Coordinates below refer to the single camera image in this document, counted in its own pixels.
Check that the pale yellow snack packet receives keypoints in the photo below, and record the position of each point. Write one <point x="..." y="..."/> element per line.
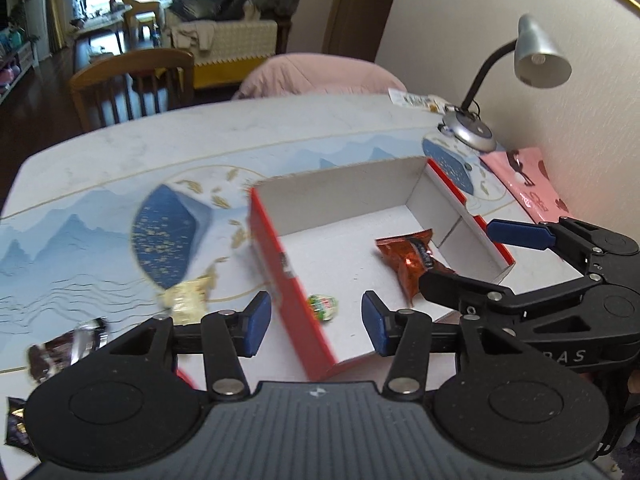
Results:
<point x="187" y="300"/>

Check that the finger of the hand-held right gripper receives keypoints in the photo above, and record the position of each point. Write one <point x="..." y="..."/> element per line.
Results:
<point x="517" y="234"/>
<point x="450" y="287"/>

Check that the white paper packet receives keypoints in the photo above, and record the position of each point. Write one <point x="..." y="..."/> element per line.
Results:
<point x="415" y="100"/>

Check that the orange red snack packet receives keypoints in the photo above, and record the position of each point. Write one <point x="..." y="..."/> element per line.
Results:
<point x="407" y="260"/>

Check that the yellow wooden chair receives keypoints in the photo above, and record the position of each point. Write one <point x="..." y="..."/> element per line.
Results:
<point x="137" y="7"/>

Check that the pink printed plastic bag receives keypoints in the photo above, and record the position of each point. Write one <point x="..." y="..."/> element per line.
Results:
<point x="530" y="180"/>

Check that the silver desk lamp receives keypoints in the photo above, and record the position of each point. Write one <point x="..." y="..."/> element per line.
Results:
<point x="540" y="50"/>

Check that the small green round candy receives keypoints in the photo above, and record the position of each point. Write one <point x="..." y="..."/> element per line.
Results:
<point x="322" y="307"/>

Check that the brown wooden chair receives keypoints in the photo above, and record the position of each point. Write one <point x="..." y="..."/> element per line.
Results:
<point x="125" y="65"/>

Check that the wooden television cabinet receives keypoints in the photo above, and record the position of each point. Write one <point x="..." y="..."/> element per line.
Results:
<point x="17" y="67"/>

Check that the coffee table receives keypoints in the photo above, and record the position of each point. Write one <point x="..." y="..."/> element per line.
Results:
<point x="97" y="25"/>

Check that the dark purple snack packet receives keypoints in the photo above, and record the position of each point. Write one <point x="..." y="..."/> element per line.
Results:
<point x="17" y="425"/>

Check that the sofa with beige cover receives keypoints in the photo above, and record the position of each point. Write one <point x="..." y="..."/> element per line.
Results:
<point x="235" y="40"/>

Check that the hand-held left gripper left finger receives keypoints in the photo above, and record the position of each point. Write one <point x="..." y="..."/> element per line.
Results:
<point x="257" y="322"/>

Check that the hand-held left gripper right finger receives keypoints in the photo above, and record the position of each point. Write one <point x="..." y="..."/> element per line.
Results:
<point x="375" y="325"/>

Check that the green potted plant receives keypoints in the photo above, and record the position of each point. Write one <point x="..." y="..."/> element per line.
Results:
<point x="22" y="7"/>

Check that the brown silver snack packet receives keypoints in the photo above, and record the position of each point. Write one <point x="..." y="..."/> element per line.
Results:
<point x="50" y="360"/>

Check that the brown door frame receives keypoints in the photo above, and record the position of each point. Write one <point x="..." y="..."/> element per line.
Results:
<point x="360" y="10"/>

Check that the red and white cardboard box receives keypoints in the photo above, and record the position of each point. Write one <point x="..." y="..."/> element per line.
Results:
<point x="340" y="230"/>

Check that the beige curtain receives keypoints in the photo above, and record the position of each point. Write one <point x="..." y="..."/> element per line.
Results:
<point x="60" y="5"/>

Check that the pink cushioned chair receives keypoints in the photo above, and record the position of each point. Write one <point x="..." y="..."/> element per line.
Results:
<point x="320" y="75"/>

